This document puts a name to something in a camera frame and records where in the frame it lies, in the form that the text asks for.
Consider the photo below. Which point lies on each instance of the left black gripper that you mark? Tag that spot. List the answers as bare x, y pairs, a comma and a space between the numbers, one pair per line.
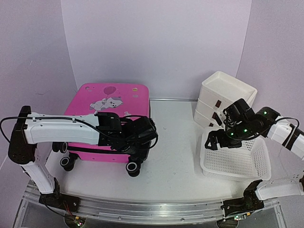
144, 154

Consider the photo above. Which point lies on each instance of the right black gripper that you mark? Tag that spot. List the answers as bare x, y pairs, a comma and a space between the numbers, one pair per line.
212, 137

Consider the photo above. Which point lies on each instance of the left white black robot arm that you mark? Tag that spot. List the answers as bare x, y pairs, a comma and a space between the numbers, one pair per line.
32, 128

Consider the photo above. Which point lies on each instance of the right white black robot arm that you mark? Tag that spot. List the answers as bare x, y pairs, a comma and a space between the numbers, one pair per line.
281, 134

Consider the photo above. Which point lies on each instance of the white perforated plastic basket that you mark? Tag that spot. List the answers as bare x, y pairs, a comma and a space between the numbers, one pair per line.
249, 162

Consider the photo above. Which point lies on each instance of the white three-drawer storage cabinet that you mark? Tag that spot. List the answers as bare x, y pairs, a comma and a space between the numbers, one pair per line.
217, 92

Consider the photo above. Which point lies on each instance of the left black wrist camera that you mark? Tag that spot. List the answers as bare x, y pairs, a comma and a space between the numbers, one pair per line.
142, 130

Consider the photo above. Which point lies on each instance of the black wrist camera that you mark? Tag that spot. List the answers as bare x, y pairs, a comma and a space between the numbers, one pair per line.
142, 130
237, 112

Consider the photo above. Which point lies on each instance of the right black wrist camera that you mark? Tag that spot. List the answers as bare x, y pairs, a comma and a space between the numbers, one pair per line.
237, 112

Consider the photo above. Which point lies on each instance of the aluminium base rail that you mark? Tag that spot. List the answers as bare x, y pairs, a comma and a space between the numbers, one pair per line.
96, 212

